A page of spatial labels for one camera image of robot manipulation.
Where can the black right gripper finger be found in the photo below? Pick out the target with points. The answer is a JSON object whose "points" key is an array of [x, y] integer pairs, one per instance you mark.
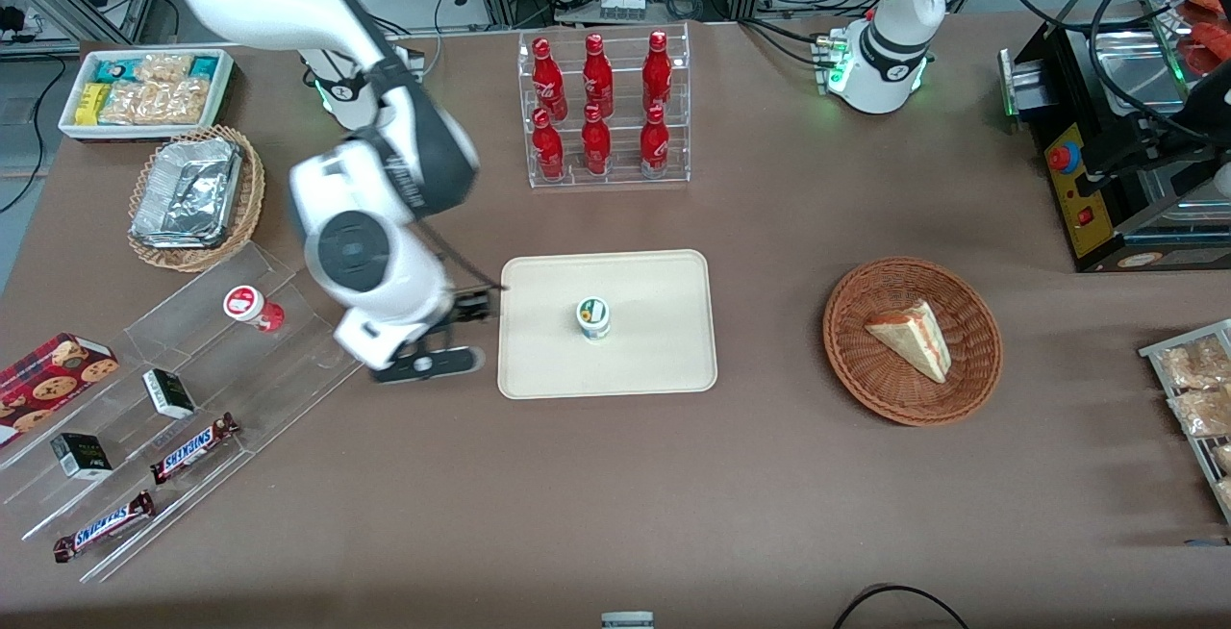
{"points": [[433, 365], [471, 307]]}

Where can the green-lidded yogurt cup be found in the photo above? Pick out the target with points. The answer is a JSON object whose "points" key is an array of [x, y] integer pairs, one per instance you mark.
{"points": [[593, 316]]}

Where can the beige plastic tray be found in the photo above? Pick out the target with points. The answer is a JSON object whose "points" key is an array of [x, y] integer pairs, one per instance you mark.
{"points": [[654, 340]]}

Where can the grey metal snack tray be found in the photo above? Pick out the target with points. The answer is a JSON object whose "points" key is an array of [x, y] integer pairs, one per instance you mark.
{"points": [[1154, 352]]}

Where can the clear acrylic stepped shelf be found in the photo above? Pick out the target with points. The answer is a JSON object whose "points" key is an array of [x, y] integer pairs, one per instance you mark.
{"points": [[288, 369]]}

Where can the red yogurt cup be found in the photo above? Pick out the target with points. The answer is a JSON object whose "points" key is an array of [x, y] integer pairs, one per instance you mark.
{"points": [[248, 305]]}

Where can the red cola bottle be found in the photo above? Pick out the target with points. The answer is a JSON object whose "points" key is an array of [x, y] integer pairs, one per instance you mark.
{"points": [[548, 76], [548, 148], [595, 143], [657, 71], [654, 143], [597, 76]]}

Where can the light wicker basket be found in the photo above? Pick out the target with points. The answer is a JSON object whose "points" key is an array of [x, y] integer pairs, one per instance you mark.
{"points": [[252, 196]]}

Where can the clear acrylic bottle rack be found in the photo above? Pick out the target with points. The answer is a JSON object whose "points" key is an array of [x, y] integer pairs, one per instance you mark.
{"points": [[625, 172]]}

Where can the Snickers chocolate bar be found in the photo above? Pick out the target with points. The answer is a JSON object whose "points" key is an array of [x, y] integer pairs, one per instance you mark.
{"points": [[104, 526], [195, 447]]}

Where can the small black box white label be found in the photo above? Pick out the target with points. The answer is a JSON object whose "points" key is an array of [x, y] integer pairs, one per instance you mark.
{"points": [[169, 394]]}

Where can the silver foil packets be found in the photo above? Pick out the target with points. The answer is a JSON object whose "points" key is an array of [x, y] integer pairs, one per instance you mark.
{"points": [[188, 191]]}

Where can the white plastic bin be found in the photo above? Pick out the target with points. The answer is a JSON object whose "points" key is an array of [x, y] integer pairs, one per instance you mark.
{"points": [[144, 132]]}

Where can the small grey device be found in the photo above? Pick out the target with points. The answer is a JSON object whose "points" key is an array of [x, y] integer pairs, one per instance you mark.
{"points": [[627, 620]]}

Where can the teal snack pack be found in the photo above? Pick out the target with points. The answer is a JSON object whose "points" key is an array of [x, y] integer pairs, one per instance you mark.
{"points": [[204, 67], [117, 71]]}

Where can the small black box gold print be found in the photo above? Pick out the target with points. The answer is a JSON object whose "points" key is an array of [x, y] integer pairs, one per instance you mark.
{"points": [[82, 457]]}

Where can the clear cracker pack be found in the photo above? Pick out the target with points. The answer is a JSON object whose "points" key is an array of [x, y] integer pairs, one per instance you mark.
{"points": [[154, 103], [163, 67]]}

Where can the white power strip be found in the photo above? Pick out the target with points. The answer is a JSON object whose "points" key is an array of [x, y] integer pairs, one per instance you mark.
{"points": [[621, 7]]}

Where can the red cookie box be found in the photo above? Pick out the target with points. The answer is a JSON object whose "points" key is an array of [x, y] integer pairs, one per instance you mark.
{"points": [[43, 384]]}

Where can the yellow snack pack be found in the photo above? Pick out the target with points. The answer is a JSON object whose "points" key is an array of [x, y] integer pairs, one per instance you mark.
{"points": [[91, 103]]}

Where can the round brown wicker basket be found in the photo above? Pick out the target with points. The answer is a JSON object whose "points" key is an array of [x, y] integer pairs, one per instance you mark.
{"points": [[866, 369]]}

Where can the triangular sandwich wedge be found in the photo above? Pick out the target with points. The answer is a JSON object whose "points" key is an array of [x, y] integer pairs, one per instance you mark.
{"points": [[914, 340]]}

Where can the black metal machine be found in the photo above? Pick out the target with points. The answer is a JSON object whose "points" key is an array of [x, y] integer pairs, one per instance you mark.
{"points": [[1106, 177]]}

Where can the clear bagged snack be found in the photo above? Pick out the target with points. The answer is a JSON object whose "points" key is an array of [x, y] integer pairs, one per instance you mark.
{"points": [[1197, 364], [1202, 411], [1223, 458]]}

